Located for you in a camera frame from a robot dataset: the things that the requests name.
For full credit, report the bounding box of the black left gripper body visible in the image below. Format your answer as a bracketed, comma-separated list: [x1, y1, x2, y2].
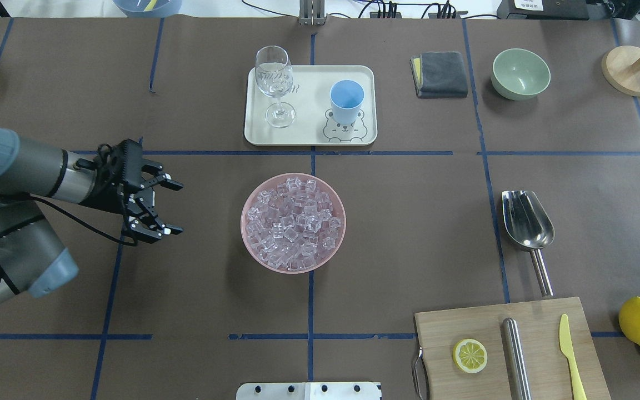
[78, 139, 163, 245]

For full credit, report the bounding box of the steel ice scoop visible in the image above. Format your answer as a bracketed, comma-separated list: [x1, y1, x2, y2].
[501, 190, 554, 298]

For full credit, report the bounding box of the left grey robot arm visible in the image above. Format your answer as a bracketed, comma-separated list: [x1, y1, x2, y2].
[0, 128, 183, 304]

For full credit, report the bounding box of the pink bowl of ice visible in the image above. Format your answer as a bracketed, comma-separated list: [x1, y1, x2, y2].
[239, 173, 347, 275]

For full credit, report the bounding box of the light blue plastic cup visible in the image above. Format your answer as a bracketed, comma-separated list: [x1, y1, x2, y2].
[329, 79, 365, 125]

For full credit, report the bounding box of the cream bear serving tray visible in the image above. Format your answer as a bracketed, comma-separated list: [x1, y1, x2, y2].
[244, 65, 378, 146]

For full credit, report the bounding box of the clear wine glass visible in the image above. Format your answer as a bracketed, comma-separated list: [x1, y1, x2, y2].
[254, 46, 296, 128]

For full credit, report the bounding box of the blue bowl with fork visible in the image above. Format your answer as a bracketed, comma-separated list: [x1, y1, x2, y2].
[113, 0, 183, 18]

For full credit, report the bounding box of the wooden cutting board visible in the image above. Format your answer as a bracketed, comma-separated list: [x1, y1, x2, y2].
[414, 298, 611, 399]

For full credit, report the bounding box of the halved lemon slice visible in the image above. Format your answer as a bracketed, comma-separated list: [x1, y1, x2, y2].
[452, 338, 488, 374]

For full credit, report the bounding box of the green ceramic bowl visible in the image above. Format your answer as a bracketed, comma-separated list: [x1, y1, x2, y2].
[491, 48, 552, 101]

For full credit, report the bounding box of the yellow plastic knife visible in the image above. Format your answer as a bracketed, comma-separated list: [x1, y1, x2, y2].
[558, 314, 587, 399]

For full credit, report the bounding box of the wooden mug tree stand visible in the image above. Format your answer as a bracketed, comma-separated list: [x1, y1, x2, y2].
[601, 0, 640, 97]

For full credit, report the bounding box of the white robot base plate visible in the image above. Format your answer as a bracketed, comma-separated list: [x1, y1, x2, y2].
[236, 381, 383, 399]

